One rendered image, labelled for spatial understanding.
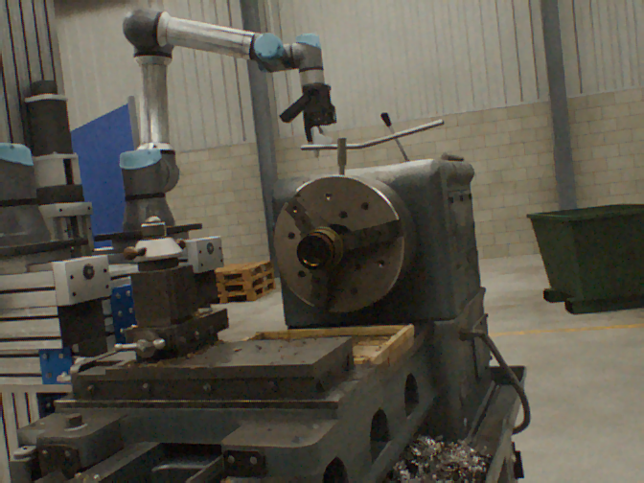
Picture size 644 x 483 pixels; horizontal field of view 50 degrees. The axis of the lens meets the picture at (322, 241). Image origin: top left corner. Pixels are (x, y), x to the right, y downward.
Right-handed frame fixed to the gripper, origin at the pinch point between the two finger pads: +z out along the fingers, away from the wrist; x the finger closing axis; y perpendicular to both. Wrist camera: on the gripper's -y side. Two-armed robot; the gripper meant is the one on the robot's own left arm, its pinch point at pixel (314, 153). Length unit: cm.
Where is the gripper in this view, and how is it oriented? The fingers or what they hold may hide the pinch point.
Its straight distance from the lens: 212.4
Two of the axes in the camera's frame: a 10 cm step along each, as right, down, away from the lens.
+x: 3.6, -0.9, 9.3
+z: 1.1, 9.9, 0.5
